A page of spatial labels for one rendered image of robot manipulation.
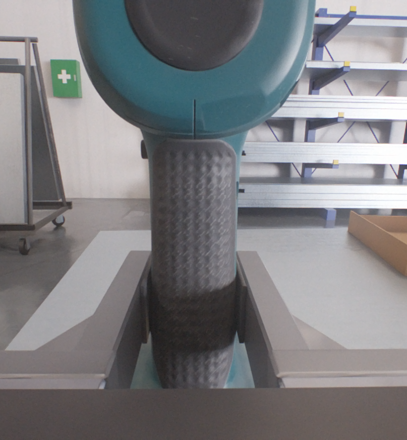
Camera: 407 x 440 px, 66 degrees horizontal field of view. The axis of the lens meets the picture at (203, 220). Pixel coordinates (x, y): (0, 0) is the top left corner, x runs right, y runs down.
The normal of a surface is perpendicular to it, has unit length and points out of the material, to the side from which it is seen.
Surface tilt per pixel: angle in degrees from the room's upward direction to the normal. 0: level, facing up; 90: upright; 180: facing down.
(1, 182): 78
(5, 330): 0
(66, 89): 90
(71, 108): 90
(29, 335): 0
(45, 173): 102
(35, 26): 90
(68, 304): 0
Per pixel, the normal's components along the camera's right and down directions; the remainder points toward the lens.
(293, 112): 0.02, 0.25
